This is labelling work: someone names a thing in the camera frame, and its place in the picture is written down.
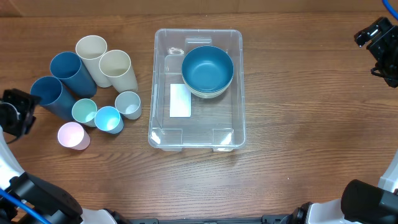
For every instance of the cream tall cup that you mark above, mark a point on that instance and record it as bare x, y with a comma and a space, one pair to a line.
117, 67
90, 49

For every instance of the white label in container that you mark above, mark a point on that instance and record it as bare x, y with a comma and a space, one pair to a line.
180, 101

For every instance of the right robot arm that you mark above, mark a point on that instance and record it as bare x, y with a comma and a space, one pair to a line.
362, 202

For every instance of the pink small cup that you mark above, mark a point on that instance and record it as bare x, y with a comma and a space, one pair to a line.
74, 136

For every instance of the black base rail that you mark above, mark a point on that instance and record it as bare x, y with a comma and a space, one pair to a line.
265, 219

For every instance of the dark blue tall cup front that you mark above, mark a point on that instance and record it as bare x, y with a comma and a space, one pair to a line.
54, 97

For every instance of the dark blue tall cup back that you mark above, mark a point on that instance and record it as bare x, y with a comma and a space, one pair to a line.
71, 71

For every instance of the mint green small cup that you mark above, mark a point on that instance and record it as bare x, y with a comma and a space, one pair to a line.
84, 112

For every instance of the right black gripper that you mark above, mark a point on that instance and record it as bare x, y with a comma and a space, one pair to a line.
384, 32

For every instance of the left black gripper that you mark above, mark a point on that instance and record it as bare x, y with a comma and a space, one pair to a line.
27, 101

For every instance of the cream bowl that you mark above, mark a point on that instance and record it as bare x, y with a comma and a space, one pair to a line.
206, 96
206, 92

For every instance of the light blue small cup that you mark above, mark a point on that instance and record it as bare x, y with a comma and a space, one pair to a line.
108, 119

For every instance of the cream tall cup front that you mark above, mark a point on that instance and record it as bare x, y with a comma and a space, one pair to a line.
117, 67

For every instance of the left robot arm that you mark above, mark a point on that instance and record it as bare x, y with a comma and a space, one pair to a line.
42, 201

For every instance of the grey small cup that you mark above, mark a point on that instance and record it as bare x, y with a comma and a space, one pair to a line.
128, 103

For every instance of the dark blue bowl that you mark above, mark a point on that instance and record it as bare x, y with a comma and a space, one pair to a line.
207, 69

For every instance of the cream tall cup back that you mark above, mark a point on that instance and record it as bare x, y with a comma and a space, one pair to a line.
90, 49

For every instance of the dark blue tall cup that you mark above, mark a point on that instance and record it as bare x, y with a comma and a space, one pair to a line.
54, 97
71, 71

